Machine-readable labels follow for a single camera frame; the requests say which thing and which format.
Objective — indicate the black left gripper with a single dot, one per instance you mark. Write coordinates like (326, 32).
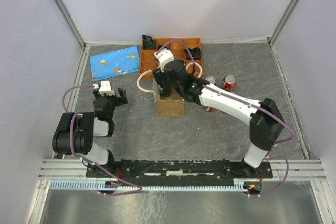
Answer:
(119, 100)

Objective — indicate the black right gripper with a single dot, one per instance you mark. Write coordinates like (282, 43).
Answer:
(159, 76)

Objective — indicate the brown canvas bag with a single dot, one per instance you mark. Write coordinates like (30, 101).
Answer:
(174, 105)

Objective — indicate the purple soda can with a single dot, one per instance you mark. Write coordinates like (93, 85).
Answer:
(211, 79)

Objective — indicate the red soda can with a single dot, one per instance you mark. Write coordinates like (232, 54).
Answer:
(209, 109)
(229, 82)

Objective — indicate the green glass bottle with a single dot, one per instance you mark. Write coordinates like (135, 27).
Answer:
(166, 92)

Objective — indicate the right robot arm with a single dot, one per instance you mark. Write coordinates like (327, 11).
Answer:
(263, 117)

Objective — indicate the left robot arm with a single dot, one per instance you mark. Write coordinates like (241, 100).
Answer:
(75, 133)

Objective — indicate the orange compartment tray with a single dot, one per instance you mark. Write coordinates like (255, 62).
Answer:
(147, 61)

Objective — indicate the black rolled band right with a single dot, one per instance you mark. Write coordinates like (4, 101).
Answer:
(195, 52)

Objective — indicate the blue patterned cloth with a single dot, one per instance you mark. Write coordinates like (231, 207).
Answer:
(115, 63)

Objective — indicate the dark patterned rolled fabric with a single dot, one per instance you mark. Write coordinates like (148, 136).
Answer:
(148, 43)

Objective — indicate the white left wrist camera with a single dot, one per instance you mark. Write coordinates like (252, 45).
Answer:
(106, 89)

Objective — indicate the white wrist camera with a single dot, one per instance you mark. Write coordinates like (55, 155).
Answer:
(163, 57)
(106, 89)

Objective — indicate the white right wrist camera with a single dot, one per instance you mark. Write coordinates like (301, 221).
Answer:
(163, 57)

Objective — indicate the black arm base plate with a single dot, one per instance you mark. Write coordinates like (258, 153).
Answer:
(186, 173)

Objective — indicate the light blue cable duct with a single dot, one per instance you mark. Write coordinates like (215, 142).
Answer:
(103, 185)

